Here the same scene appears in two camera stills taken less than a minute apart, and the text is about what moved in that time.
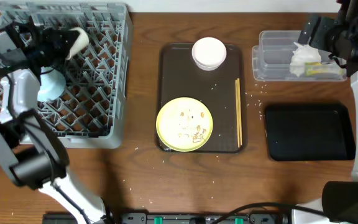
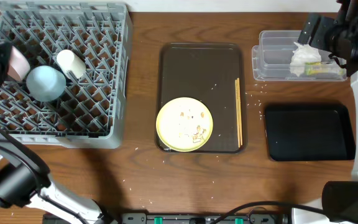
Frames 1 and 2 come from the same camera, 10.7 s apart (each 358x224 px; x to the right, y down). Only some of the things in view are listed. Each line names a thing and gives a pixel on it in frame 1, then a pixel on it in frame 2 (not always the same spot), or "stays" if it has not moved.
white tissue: x=303 y=53 stays
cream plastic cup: x=81 y=42 -> x=68 y=60
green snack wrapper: x=314 y=68 stays
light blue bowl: x=53 y=83 stays
